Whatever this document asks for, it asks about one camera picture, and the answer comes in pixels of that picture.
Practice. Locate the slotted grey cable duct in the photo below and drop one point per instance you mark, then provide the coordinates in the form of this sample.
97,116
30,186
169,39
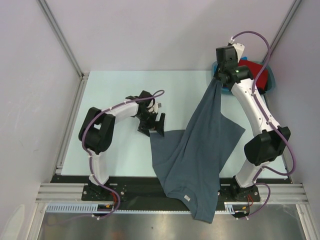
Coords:
95,208

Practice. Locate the left aluminium corner post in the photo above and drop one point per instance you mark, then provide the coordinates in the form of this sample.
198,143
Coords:
53,23

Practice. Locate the black t shirt in basket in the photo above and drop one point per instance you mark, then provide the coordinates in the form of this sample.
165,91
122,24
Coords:
264,83

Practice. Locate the grey blue t shirt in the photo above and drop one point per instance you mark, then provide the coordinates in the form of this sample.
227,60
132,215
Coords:
188,162

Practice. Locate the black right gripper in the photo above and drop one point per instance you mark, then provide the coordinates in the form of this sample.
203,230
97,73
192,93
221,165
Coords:
217,77

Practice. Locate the aluminium front frame rail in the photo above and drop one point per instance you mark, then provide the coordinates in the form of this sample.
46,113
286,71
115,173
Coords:
77,192

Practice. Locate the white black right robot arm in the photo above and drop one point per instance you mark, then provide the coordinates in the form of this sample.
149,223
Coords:
269,138

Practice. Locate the aluminium corner post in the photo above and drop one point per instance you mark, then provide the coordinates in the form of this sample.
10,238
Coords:
53,23
296,4

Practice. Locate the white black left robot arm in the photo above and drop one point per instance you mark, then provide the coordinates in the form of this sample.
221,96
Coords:
97,130

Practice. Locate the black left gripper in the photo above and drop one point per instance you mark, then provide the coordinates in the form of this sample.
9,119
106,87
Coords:
154,125

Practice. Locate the right aluminium corner post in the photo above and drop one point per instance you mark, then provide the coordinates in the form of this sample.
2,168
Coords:
296,4

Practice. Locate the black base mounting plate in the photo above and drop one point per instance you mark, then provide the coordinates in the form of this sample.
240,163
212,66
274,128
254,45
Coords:
147,194

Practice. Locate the blue plastic basket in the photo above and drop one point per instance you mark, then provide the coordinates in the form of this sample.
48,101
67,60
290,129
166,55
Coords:
255,67

